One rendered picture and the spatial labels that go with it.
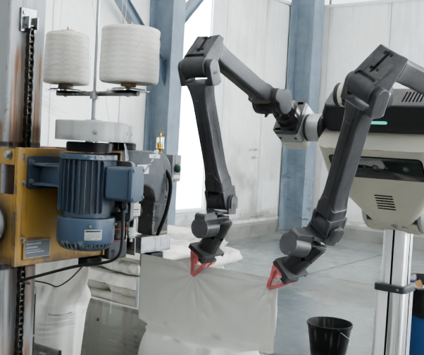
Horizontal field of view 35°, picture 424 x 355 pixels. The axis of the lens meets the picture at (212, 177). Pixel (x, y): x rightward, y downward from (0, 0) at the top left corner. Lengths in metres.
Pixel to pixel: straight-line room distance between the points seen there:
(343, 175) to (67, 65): 0.88
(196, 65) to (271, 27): 8.64
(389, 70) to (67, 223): 0.87
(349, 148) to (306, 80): 9.11
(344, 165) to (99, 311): 1.42
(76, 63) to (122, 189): 0.49
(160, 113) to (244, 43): 2.22
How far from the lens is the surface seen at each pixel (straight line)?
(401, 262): 2.29
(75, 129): 1.73
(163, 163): 2.22
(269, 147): 10.39
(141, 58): 1.86
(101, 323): 2.76
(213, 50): 1.82
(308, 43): 10.78
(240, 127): 9.71
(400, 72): 1.58
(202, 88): 1.80
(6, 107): 1.87
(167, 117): 7.88
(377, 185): 2.15
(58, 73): 2.05
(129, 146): 2.15
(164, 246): 2.27
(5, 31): 1.90
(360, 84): 1.56
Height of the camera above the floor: 1.38
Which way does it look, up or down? 3 degrees down
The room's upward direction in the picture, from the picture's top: 3 degrees clockwise
